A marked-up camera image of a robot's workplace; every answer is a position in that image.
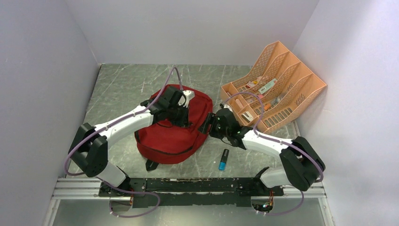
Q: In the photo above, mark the orange plastic file organizer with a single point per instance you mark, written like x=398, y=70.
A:
x=296, y=88

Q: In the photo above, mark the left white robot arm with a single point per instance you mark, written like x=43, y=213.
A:
x=89, y=149

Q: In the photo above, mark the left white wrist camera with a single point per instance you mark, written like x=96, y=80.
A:
x=188, y=95

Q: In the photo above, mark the orange capped small item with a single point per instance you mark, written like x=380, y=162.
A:
x=267, y=106

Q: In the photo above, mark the white green box in organizer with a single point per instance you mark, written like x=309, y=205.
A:
x=267, y=86

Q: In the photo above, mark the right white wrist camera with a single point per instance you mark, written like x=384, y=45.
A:
x=225, y=106

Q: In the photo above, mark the pink eraser in organizer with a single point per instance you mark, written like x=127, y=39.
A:
x=239, y=103

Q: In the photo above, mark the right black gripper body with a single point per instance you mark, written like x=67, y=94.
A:
x=215, y=129

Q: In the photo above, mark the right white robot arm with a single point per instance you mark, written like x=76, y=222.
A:
x=301, y=165

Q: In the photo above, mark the red student backpack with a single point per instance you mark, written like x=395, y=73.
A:
x=164, y=143

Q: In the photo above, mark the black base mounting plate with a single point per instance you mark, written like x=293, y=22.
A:
x=192, y=191

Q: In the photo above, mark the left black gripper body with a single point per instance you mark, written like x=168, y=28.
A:
x=177, y=115

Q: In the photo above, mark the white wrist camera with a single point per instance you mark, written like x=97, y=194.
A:
x=188, y=95
x=225, y=106

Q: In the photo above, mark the blue black highlighter marker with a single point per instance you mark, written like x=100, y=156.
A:
x=223, y=160

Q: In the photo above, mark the aluminium rail frame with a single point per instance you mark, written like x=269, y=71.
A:
x=88, y=189

